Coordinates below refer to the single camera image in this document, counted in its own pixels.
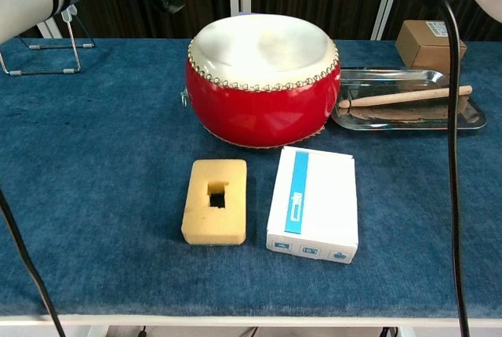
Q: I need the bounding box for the wooden drumstick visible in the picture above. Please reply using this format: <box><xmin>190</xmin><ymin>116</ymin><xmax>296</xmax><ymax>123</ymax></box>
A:
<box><xmin>338</xmin><ymin>85</ymin><xmax>474</xmax><ymax>110</ymax></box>

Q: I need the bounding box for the red drum with white skin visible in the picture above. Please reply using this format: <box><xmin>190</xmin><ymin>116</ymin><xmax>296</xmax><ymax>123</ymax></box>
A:
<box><xmin>184</xmin><ymin>14</ymin><xmax>341</xmax><ymax>150</ymax></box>

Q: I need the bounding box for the blue fabric table mat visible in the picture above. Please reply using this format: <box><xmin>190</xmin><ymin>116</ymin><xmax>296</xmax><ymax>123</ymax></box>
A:
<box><xmin>0</xmin><ymin>38</ymin><xmax>502</xmax><ymax>319</ymax></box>

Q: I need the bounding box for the yellow sponge with rectangular hole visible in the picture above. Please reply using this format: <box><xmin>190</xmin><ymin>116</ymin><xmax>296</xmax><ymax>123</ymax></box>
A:
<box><xmin>180</xmin><ymin>159</ymin><xmax>248</xmax><ymax>247</ymax></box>

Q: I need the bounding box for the rectangular metal tray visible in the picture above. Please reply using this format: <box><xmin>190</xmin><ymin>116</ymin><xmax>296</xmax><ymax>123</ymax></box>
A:
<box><xmin>330</xmin><ymin>69</ymin><xmax>487</xmax><ymax>132</ymax></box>

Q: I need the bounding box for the small brown cardboard box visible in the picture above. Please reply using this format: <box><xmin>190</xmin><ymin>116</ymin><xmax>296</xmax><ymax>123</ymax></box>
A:
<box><xmin>395</xmin><ymin>20</ymin><xmax>467</xmax><ymax>75</ymax></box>

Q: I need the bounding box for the white box with blue stripe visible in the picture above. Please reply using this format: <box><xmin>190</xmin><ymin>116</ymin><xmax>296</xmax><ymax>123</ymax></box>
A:
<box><xmin>265</xmin><ymin>146</ymin><xmax>359</xmax><ymax>266</ymax></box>

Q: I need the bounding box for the metal wire stand with clips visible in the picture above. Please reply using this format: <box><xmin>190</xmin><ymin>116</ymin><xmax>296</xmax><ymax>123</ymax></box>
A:
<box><xmin>0</xmin><ymin>5</ymin><xmax>96</xmax><ymax>77</ymax></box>

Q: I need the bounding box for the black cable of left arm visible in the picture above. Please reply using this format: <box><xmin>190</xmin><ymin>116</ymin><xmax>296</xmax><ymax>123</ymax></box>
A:
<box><xmin>0</xmin><ymin>187</ymin><xmax>67</xmax><ymax>337</ymax></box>

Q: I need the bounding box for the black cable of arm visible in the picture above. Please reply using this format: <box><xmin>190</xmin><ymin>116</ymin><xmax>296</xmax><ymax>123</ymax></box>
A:
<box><xmin>0</xmin><ymin>187</ymin><xmax>67</xmax><ymax>337</ymax></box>
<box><xmin>372</xmin><ymin>0</ymin><xmax>471</xmax><ymax>337</ymax></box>

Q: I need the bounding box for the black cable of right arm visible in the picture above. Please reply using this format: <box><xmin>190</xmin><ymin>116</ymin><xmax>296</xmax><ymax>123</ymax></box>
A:
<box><xmin>372</xmin><ymin>0</ymin><xmax>471</xmax><ymax>337</ymax></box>

